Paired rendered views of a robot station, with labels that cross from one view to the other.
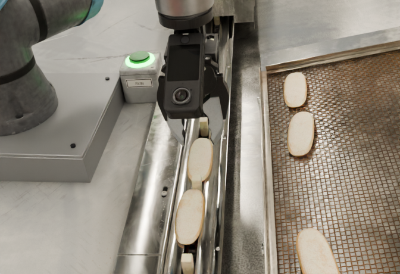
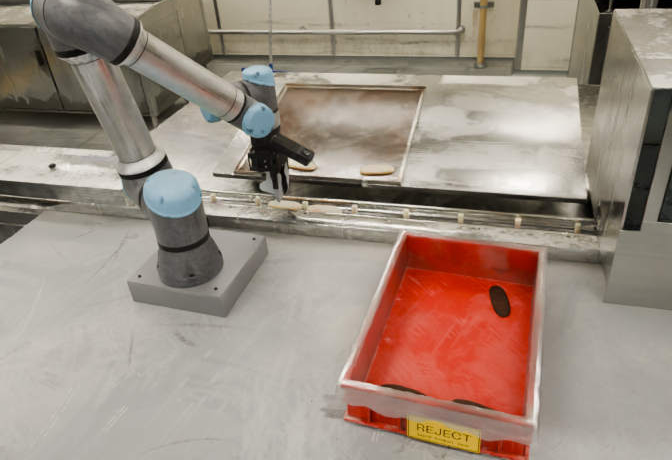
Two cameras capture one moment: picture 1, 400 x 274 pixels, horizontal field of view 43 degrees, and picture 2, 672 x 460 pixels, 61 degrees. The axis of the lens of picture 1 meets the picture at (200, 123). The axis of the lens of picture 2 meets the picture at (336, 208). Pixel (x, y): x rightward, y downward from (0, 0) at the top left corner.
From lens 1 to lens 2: 1.39 m
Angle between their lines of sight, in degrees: 64
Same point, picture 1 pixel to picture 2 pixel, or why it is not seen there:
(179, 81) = (298, 149)
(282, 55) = (224, 164)
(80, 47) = (80, 269)
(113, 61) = (126, 249)
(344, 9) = not seen: hidden behind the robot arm
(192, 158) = (285, 205)
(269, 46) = not seen: hidden behind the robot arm
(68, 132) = (237, 242)
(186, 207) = (320, 208)
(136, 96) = not seen: hidden behind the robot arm
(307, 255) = (374, 169)
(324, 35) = (183, 165)
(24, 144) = (238, 258)
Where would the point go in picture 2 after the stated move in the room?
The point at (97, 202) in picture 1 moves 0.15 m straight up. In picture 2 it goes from (287, 250) to (280, 200)
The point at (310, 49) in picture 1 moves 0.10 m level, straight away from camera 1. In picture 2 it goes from (230, 154) to (203, 150)
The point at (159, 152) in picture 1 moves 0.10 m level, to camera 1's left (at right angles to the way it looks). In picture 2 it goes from (274, 214) to (266, 236)
